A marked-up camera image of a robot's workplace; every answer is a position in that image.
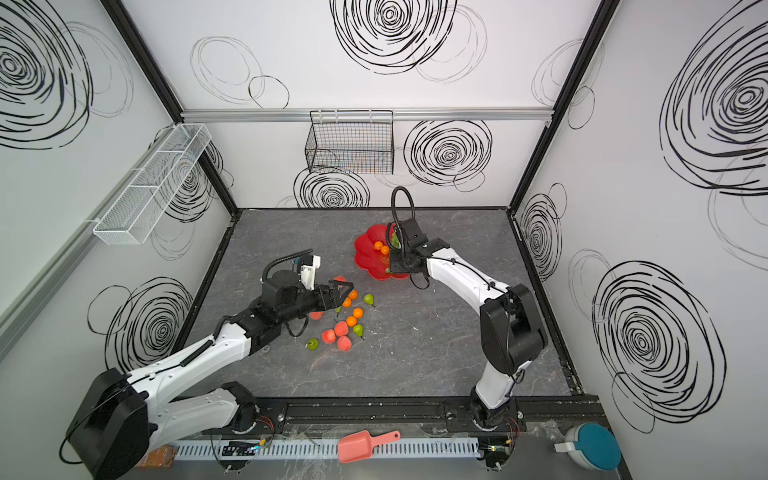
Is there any red flower fruit bowl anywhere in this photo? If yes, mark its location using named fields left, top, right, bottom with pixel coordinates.
left=354, top=224, right=408, bottom=281

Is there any green grape bunch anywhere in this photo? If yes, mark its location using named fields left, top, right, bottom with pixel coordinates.
left=390, top=231, right=401, bottom=249

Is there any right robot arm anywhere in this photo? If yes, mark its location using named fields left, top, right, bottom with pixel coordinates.
left=385, top=219, right=548, bottom=430

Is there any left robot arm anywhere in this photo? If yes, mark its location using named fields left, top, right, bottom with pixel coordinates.
left=64, top=266, right=354, bottom=479

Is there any peach bottom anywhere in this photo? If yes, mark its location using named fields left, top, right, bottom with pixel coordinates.
left=336, top=336, right=352, bottom=352

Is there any pink plastic scoop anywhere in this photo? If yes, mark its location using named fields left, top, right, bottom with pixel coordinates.
left=338, top=430, right=402, bottom=464

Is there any teal lidded white jug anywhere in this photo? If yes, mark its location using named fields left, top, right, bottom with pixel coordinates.
left=554, top=423, right=622, bottom=471

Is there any black wire basket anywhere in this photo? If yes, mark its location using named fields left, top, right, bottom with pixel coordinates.
left=304, top=109, right=395, bottom=175

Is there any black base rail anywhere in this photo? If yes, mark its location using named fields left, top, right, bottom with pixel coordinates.
left=255, top=395, right=607, bottom=435

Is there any white slotted cable duct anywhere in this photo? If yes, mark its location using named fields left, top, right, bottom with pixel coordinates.
left=174, top=437, right=481, bottom=462

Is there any white mesh wall shelf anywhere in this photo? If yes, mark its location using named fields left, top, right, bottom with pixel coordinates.
left=93, top=124, right=212, bottom=246

